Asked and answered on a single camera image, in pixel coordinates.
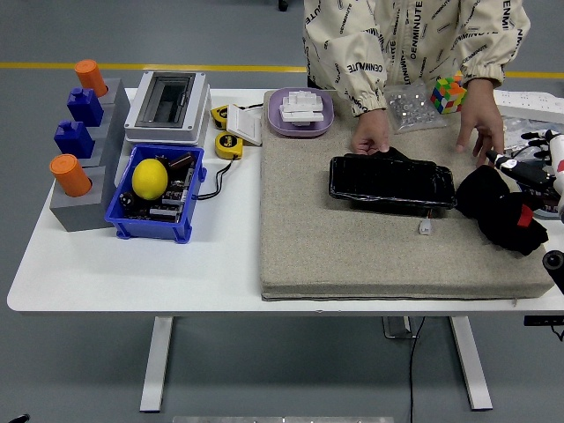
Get yellow tape measure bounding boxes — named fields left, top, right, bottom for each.
left=213, top=130, right=244, bottom=160
left=210, top=104, right=239, bottom=131

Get black floor cable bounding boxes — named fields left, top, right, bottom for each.
left=407, top=315, right=427, bottom=423

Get grey electrical enclosure box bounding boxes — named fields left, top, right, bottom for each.
left=122, top=70, right=212, bottom=147

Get blue block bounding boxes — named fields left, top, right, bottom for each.
left=53, top=120, right=96, bottom=160
left=66, top=87, right=105, bottom=128

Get grey table bracket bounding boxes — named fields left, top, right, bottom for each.
left=382, top=315, right=419, bottom=340

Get person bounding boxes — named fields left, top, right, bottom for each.
left=302, top=0, right=532, bottom=118

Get dark circuit board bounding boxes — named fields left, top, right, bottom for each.
left=118, top=151, right=197, bottom=221

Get grey stepped block holder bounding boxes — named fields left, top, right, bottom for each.
left=48, top=78, right=132, bottom=234

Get clear bag of metal nuts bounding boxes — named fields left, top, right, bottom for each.
left=383, top=80, right=449, bottom=135

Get orange cylinder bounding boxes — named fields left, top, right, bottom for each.
left=73, top=59, right=109, bottom=98
left=48, top=153, right=93, bottom=197

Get person's right hand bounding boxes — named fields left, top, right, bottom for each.
left=351, top=108, right=392, bottom=155

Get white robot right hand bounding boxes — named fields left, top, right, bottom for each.
left=484, top=129, right=564, bottom=217

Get blue plastic bin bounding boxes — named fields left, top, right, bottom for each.
left=104, top=143, right=207, bottom=244

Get white table leg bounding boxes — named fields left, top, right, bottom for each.
left=139, top=315, right=174, bottom=413
left=449, top=315, right=494, bottom=412

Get white wall switch plate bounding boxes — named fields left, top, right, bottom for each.
left=226, top=105, right=264, bottom=147

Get black glossy panel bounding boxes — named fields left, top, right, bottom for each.
left=329, top=147, right=458, bottom=218

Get white power strip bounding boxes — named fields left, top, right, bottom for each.
left=493, top=89, right=564, bottom=122

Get thin black wire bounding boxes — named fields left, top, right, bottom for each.
left=193, top=157, right=237, bottom=202

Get purple dish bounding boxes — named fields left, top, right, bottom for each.
left=266, top=86, right=335, bottom=138

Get grey-brown mat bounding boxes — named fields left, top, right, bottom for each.
left=259, top=89, right=556, bottom=302

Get clear bags of small parts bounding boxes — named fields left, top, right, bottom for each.
left=500, top=113, right=564, bottom=153

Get white switch parts stack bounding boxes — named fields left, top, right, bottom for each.
left=278, top=87, right=327, bottom=127

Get yellow lemon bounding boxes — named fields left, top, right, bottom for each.
left=131, top=158, right=169, bottom=202

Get black control box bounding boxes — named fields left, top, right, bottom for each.
left=523, top=315, right=564, bottom=328

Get person's left hand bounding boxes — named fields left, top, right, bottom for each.
left=456, top=79, right=506, bottom=168

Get colourful puzzle cube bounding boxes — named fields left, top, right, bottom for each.
left=429, top=74, right=468, bottom=115

